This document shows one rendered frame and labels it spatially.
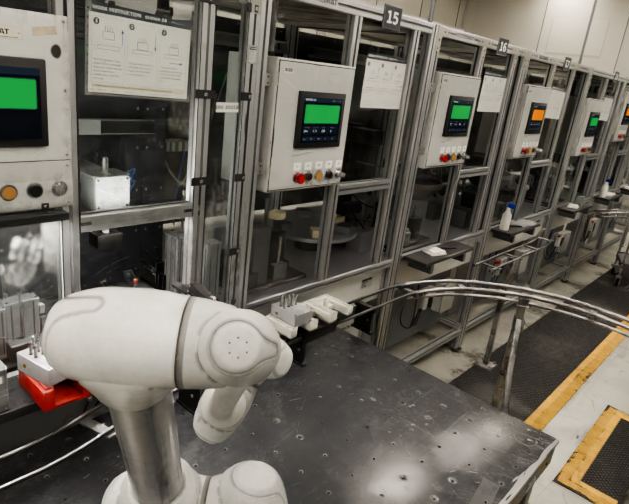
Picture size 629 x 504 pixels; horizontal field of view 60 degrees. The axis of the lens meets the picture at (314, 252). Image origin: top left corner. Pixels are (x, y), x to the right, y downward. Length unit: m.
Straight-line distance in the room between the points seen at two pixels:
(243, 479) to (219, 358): 0.58
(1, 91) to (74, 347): 0.78
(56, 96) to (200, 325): 0.89
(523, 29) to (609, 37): 1.30
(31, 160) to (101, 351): 0.81
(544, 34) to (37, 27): 8.85
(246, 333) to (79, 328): 0.22
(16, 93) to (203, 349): 0.89
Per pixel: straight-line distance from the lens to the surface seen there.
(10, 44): 1.45
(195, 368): 0.74
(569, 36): 9.65
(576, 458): 3.35
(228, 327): 0.70
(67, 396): 1.57
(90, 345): 0.77
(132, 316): 0.76
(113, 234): 1.86
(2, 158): 1.46
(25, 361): 1.56
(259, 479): 1.25
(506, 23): 10.05
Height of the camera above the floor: 1.79
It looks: 19 degrees down
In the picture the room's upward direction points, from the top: 7 degrees clockwise
